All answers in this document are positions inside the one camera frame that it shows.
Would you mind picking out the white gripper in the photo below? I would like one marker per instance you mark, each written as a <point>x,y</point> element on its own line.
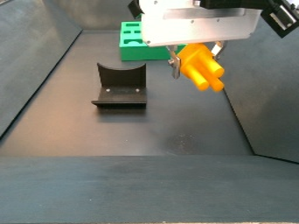
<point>174,22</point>

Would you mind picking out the yellow three prong object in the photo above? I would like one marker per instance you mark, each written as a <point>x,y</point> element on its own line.
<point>201,67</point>

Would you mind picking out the black curved fixture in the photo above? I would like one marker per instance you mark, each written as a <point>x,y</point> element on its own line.
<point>122,87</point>

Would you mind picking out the green shape sorter block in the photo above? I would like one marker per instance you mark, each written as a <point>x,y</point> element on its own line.
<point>134,49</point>

